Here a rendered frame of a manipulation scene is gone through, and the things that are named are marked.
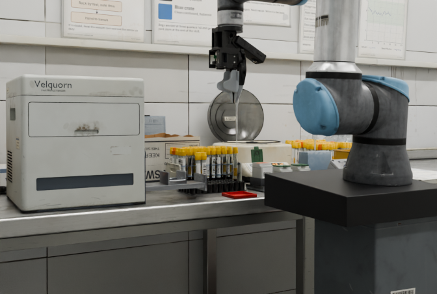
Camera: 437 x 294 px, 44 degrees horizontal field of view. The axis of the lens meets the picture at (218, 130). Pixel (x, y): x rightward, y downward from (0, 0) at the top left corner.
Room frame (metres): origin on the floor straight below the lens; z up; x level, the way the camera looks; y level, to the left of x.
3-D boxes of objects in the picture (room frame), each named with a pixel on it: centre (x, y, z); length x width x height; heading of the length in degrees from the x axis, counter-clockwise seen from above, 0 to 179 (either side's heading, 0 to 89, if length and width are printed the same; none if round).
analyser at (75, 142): (1.35, 0.35, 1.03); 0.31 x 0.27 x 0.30; 118
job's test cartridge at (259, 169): (1.54, -0.12, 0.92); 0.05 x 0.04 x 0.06; 30
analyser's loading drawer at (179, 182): (1.36, 0.13, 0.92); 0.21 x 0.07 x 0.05; 118
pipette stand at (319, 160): (1.69, -0.30, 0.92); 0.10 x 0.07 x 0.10; 125
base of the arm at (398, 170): (1.22, -0.36, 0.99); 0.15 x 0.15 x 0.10
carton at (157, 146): (1.75, 0.23, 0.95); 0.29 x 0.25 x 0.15; 28
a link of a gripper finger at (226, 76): (1.56, -0.02, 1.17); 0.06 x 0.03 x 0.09; 119
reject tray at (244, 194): (1.42, -0.05, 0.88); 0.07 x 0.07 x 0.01; 28
